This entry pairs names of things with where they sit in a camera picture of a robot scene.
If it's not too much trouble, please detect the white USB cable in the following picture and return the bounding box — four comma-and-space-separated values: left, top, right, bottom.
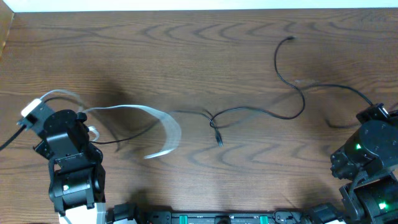
39, 89, 182, 160

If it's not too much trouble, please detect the thin black cable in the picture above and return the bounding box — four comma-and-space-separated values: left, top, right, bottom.
209, 35, 398, 130

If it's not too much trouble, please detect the black USB cable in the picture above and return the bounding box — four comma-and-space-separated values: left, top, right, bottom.
43, 96, 224, 148

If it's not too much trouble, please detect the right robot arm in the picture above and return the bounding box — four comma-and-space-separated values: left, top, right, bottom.
330, 120, 397, 223

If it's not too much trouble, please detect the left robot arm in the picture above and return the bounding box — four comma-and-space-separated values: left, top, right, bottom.
34, 110, 106, 223

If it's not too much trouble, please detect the left camera black cable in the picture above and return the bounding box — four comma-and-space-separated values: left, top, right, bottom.
0, 124, 27, 152

